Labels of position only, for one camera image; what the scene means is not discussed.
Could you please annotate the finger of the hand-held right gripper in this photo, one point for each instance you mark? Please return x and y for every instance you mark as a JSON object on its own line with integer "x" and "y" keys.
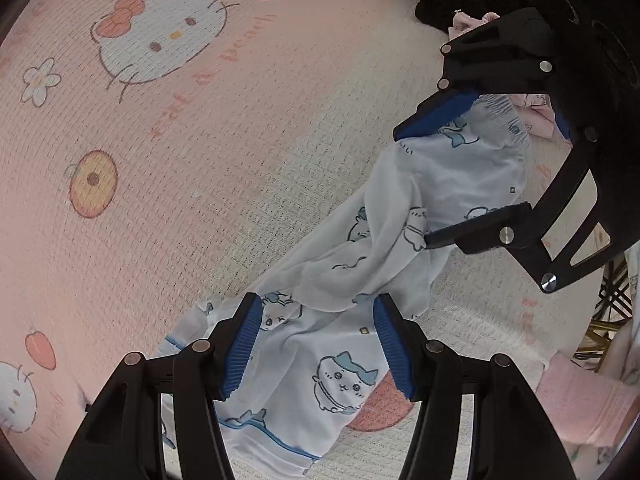
{"x": 435, "y": 115}
{"x": 480, "y": 230}

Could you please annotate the pink printed pajama pants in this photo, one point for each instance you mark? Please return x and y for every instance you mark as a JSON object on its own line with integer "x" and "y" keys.
{"x": 537, "y": 120}

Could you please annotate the white printed bedding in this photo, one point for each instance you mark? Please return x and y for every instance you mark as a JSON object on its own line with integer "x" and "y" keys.
{"x": 625, "y": 355}

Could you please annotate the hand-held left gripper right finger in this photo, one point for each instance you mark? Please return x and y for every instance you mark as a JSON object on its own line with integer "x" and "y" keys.
{"x": 395, "y": 350}

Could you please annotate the light blue printed pajama pants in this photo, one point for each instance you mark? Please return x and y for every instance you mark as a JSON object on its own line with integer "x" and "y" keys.
{"x": 450, "y": 175}

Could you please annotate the pink fluffy cloth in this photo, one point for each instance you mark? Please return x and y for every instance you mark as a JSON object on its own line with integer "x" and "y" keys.
{"x": 580, "y": 400}

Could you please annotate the light blue printed pajama top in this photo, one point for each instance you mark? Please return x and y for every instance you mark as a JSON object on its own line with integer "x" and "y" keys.
{"x": 300, "y": 385}

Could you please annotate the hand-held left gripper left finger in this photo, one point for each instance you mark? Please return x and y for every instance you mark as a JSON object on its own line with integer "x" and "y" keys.
{"x": 242, "y": 350}

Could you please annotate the pink printed sofa cover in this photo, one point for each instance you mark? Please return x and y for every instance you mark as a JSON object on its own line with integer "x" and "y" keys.
{"x": 200, "y": 160}

